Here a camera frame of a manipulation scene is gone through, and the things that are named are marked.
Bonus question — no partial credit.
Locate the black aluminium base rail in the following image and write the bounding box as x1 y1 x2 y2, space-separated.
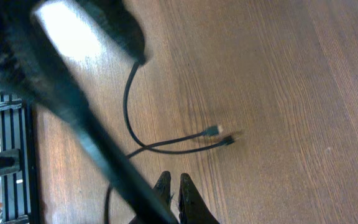
0 93 40 223

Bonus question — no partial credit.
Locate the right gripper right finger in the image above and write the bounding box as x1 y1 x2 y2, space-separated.
179 173 219 224

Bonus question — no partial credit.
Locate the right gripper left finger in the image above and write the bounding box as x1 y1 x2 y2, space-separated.
127 170 172 224

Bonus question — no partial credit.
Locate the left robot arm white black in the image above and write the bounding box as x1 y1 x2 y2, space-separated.
0 1 176 223

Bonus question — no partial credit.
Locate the thin black usb cable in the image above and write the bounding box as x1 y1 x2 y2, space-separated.
103 60 236 224

